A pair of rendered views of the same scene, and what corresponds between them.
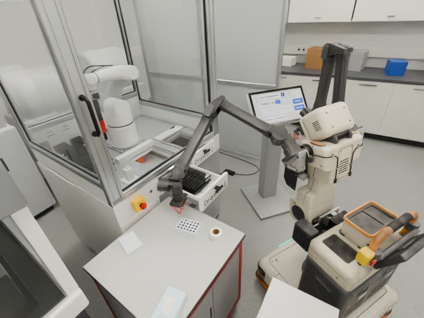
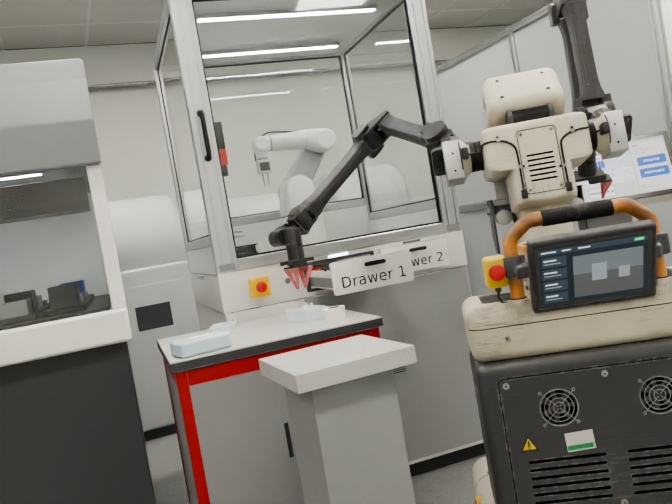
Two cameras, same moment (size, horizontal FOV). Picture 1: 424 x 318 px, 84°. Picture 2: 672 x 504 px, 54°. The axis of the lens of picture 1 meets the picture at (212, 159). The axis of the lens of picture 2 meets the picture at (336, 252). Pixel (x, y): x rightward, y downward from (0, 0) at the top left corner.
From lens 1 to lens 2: 1.63 m
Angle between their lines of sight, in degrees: 45
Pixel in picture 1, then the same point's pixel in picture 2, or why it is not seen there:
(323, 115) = (488, 84)
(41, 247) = (102, 220)
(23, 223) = (94, 183)
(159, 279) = not seen: hidden behind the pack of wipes
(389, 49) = not seen: outside the picture
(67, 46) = (194, 60)
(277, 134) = (428, 132)
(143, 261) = not seen: hidden behind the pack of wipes
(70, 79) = (192, 92)
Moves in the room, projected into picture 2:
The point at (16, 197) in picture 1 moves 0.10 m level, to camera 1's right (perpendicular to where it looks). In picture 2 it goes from (93, 149) to (113, 143)
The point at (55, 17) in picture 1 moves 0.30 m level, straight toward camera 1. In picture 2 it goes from (188, 35) to (156, 10)
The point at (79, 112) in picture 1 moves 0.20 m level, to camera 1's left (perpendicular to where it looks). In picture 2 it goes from (194, 129) to (158, 140)
